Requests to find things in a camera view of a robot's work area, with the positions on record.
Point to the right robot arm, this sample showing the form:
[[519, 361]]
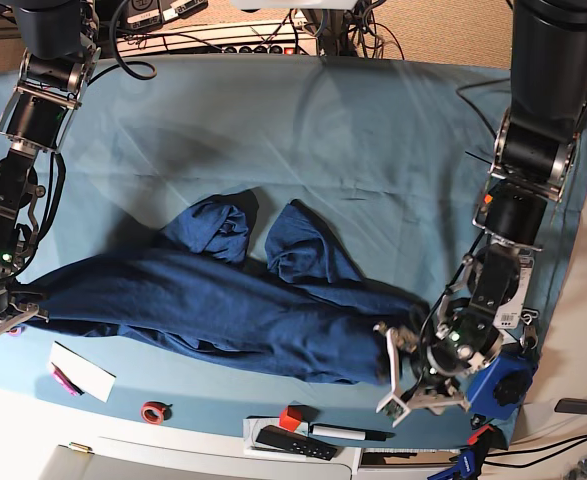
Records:
[[60, 58]]

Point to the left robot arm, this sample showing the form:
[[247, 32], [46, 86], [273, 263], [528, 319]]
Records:
[[533, 152]]

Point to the black phone device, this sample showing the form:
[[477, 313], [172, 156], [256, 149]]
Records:
[[571, 406]]

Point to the blue t-shirt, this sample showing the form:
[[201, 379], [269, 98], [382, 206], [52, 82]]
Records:
[[306, 312]]

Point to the white notepad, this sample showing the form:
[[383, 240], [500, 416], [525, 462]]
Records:
[[92, 379]]

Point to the light blue table cloth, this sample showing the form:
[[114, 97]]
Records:
[[376, 148]]

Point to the pink pen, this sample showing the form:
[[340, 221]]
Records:
[[64, 381]]

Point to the white black marker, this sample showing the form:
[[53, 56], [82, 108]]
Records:
[[346, 433]]

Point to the black zip tie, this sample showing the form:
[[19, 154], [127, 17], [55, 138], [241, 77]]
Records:
[[477, 157]]

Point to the black remote control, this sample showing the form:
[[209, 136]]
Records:
[[276, 437]]

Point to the white power strip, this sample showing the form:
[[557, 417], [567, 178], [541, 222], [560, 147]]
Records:
[[274, 37]]

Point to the red tape roll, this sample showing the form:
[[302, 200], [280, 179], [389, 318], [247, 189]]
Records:
[[155, 413]]

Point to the blue orange bottom clamp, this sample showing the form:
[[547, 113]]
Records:
[[471, 459]]

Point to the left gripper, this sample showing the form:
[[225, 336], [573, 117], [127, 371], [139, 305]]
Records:
[[457, 340]]

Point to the blue box with black knob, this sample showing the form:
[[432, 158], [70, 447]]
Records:
[[497, 391]]

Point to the clear blister pack with label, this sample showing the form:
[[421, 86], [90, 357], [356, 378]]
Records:
[[508, 314]]

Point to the red cube block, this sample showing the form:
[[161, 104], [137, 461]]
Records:
[[290, 419]]

